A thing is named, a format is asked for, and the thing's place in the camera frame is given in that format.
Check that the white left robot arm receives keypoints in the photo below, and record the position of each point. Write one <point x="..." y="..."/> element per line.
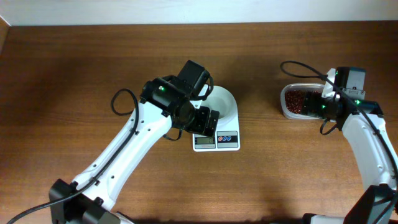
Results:
<point x="164" y="103"/>

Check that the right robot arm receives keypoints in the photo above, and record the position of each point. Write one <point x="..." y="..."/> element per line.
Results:
<point x="362" y="124"/>

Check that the clear plastic container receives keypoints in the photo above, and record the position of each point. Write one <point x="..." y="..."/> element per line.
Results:
<point x="298" y="86"/>

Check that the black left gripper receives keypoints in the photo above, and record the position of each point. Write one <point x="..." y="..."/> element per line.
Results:
<point x="204" y="114"/>

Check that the white kitchen scale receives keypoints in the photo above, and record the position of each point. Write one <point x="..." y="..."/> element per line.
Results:
<point x="226" y="138"/>

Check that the red beans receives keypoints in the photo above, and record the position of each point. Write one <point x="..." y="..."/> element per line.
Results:
<point x="294" y="99"/>

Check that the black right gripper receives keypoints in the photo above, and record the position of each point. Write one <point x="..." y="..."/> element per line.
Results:
<point x="312" y="101"/>

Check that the white bowl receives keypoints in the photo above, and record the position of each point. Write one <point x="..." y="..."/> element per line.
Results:
<point x="223" y="101"/>

